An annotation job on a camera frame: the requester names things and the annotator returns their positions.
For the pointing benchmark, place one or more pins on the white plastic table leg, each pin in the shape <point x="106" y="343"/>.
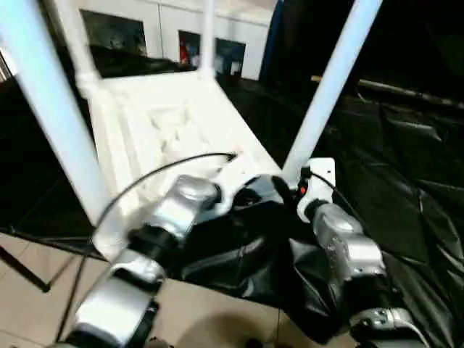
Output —
<point x="330" y="80"/>
<point x="207" y="36"/>
<point x="51" y="94"/>
<point x="76" y="43"/>

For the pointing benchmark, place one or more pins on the white plastic table top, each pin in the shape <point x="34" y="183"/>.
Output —
<point x="167" y="116"/>

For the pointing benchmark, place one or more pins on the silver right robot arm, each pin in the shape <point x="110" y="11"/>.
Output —
<point x="348" y="246"/>

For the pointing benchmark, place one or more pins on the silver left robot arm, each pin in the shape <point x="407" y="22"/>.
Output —
<point x="181" y="203"/>

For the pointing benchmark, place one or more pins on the small gold label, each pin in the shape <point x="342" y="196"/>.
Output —
<point x="317" y="78"/>

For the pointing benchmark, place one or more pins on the black plastic mat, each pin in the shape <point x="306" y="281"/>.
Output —
<point x="406" y="159"/>

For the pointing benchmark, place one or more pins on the black low bench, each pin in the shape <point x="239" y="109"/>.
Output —
<point x="413" y="93"/>

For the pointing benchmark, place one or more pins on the small red bottle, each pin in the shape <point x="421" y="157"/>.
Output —
<point x="184" y="51"/>

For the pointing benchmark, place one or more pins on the white glass-door cabinet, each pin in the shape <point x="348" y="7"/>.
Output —
<point x="167" y="18"/>

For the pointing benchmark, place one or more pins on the black stand pole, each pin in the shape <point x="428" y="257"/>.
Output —
<point x="25" y="272"/>

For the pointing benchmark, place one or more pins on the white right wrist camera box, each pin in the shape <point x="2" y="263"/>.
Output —
<point x="319" y="181"/>

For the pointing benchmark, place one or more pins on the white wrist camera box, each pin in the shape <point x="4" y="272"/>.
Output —
<point x="319" y="181"/>
<point x="235" y="174"/>

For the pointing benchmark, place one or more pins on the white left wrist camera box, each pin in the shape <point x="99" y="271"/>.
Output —
<point x="235" y="174"/>

